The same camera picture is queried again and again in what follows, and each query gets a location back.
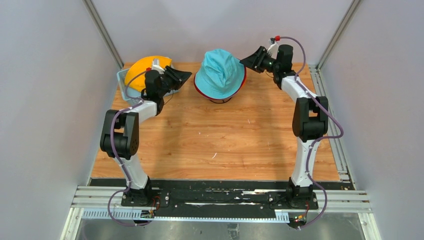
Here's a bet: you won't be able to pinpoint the teal bucket hat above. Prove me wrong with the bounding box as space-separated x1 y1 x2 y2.
194 48 247 100

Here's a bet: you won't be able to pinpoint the left aluminium corner rail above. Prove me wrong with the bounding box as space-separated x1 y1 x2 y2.
82 0 124 69

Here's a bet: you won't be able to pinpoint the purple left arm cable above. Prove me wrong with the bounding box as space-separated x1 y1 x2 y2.
106 67 153 227

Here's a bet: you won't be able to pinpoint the aluminium corner frame rail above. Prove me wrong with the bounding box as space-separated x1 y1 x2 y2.
309 0 362 190

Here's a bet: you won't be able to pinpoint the teal plastic basket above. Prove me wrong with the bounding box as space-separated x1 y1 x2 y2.
117 68 179 103

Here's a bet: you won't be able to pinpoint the yellow bucket hat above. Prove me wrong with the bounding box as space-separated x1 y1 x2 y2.
124 55 173 92

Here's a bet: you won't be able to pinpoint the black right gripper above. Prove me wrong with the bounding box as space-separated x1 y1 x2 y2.
239 46 280 74

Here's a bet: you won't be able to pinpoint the red bucket hat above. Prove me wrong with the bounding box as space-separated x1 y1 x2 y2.
193 59 248 101

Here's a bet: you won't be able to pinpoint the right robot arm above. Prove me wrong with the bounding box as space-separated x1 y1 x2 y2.
240 44 329 209

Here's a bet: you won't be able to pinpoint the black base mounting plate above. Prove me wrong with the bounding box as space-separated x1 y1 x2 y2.
89 178 356 218

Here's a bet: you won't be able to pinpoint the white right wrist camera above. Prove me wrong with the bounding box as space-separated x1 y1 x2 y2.
267 38 279 58

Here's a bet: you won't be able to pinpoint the black wire hat stand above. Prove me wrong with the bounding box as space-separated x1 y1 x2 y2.
209 97 232 104

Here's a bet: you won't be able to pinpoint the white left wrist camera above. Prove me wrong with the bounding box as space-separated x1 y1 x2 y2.
151 58 165 74

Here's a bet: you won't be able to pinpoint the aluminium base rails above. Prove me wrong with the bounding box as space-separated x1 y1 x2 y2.
60 186 381 240

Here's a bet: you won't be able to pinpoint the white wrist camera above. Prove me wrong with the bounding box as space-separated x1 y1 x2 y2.
267 38 279 58
151 58 165 74

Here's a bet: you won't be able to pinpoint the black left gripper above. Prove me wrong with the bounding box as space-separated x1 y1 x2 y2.
157 66 192 98

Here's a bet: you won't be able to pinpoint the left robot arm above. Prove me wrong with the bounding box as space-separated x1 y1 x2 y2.
99 66 192 207

